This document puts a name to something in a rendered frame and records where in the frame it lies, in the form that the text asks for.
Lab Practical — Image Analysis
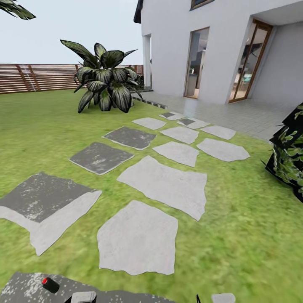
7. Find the insectifuge atomizer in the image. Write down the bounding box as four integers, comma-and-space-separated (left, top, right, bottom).
42, 278, 60, 293

